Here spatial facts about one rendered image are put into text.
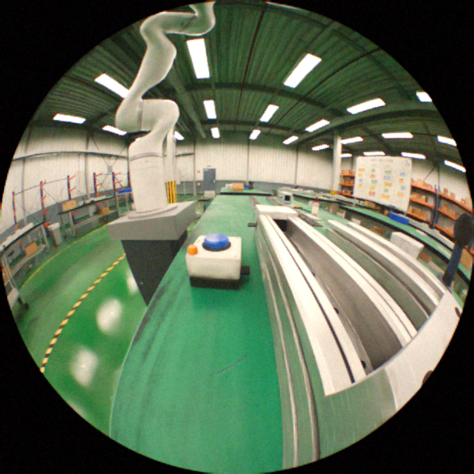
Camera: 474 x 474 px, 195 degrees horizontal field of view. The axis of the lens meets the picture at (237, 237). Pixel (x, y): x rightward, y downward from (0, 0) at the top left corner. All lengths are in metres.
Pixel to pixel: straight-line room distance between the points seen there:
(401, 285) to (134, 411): 0.35
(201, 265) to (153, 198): 0.33
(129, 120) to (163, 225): 0.37
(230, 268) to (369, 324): 0.18
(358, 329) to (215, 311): 0.17
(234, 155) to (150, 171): 11.13
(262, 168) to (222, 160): 3.18
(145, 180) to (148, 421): 0.51
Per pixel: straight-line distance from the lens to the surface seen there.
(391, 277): 0.27
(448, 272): 0.43
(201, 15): 0.60
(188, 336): 0.18
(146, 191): 0.48
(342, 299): 0.18
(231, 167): 11.38
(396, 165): 3.41
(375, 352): 0.15
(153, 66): 0.55
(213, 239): 0.21
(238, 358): 0.17
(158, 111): 0.56
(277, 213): 0.34
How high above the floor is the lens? 0.94
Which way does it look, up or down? 22 degrees down
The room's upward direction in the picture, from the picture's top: 2 degrees clockwise
